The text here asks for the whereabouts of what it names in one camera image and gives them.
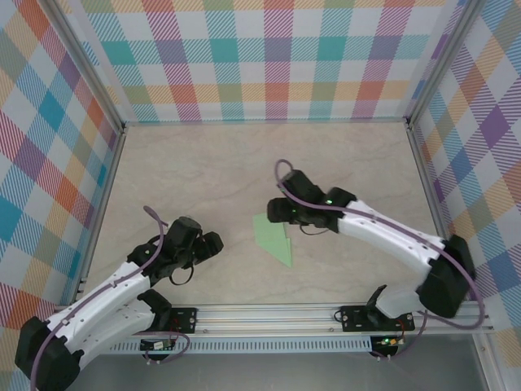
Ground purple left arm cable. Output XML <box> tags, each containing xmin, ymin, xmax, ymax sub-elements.
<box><xmin>30</xmin><ymin>205</ymin><xmax>191</xmax><ymax>391</ymax></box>

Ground light green paper sheet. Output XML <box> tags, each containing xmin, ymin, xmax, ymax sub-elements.
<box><xmin>251</xmin><ymin>213</ymin><xmax>294</xmax><ymax>269</ymax></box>

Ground aluminium mounting rail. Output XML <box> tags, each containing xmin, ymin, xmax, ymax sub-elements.
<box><xmin>45</xmin><ymin>301</ymin><xmax>496</xmax><ymax>337</ymax></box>

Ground black left gripper cable loop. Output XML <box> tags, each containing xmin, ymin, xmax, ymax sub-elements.
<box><xmin>169</xmin><ymin>264</ymin><xmax>195</xmax><ymax>286</ymax></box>

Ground left small circuit board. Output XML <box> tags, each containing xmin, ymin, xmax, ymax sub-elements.
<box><xmin>139</xmin><ymin>339</ymin><xmax>177</xmax><ymax>351</ymax></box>

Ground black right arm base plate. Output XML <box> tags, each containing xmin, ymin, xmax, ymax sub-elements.
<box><xmin>340</xmin><ymin>304</ymin><xmax>416</xmax><ymax>333</ymax></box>

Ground slotted grey cable tray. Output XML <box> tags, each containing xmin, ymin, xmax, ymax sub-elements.
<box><xmin>105</xmin><ymin>336</ymin><xmax>374</xmax><ymax>354</ymax></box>

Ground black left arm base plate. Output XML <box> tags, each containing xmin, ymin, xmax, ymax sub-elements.
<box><xmin>162</xmin><ymin>308</ymin><xmax>199</xmax><ymax>336</ymax></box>

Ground aluminium frame leg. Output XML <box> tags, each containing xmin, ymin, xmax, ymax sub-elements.
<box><xmin>471</xmin><ymin>332</ymin><xmax>501</xmax><ymax>391</ymax></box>

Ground aluminium side rail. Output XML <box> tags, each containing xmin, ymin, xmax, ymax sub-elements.
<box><xmin>406</xmin><ymin>124</ymin><xmax>467</xmax><ymax>302</ymax></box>
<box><xmin>71</xmin><ymin>128</ymin><xmax>128</xmax><ymax>306</ymax></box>

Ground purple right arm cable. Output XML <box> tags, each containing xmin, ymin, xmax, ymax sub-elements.
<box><xmin>274</xmin><ymin>158</ymin><xmax>488</xmax><ymax>362</ymax></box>

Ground aluminium frame post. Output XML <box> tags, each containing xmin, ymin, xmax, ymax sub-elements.
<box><xmin>42</xmin><ymin>0</ymin><xmax>127</xmax><ymax>135</ymax></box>
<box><xmin>406</xmin><ymin>0</ymin><xmax>485</xmax><ymax>130</ymax></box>

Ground aluminium frame crossbar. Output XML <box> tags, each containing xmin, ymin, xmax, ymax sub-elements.
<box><xmin>121</xmin><ymin>117</ymin><xmax>412</xmax><ymax>127</ymax></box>

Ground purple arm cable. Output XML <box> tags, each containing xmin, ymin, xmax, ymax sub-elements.
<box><xmin>274</xmin><ymin>158</ymin><xmax>488</xmax><ymax>362</ymax></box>
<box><xmin>30</xmin><ymin>205</ymin><xmax>191</xmax><ymax>391</ymax></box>

